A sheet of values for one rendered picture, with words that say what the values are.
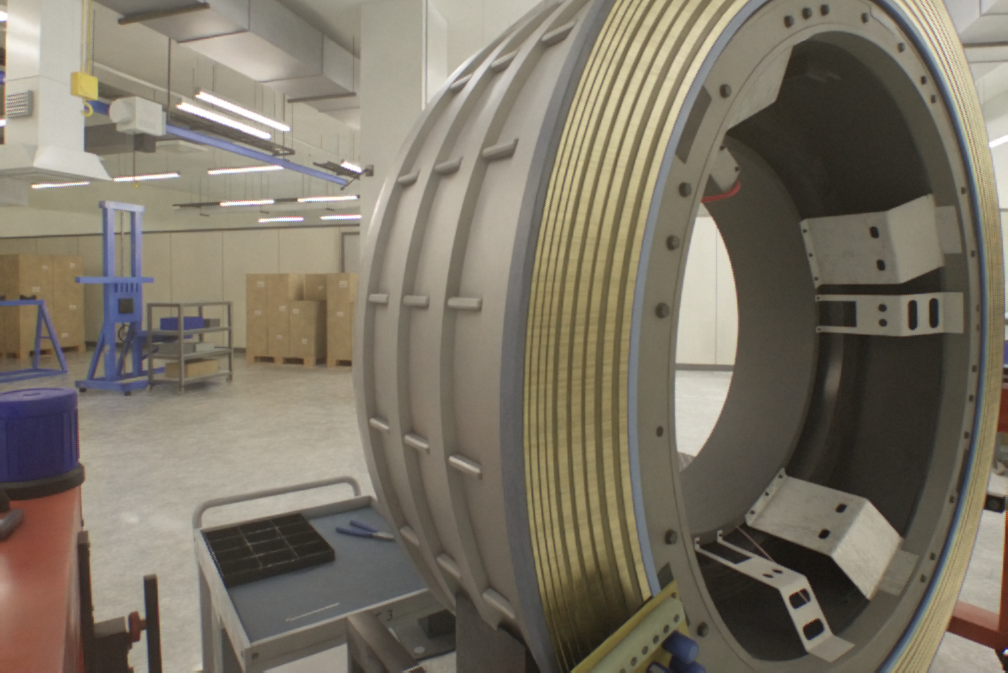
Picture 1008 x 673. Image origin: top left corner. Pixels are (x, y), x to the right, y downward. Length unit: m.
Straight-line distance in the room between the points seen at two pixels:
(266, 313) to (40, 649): 9.19
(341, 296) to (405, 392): 8.22
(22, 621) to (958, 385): 1.61
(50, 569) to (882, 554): 1.36
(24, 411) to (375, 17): 6.11
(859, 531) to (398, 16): 6.13
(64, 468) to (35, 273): 11.44
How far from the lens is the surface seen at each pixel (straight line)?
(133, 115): 6.53
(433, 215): 0.79
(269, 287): 9.70
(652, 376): 0.65
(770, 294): 1.62
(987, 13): 6.61
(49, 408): 1.04
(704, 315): 8.88
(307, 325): 9.33
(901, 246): 1.51
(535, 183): 0.53
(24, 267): 12.36
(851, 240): 1.52
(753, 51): 0.85
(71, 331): 12.88
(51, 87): 4.89
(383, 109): 6.44
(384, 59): 6.60
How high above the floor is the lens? 1.27
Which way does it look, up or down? 1 degrees down
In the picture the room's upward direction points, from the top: straight up
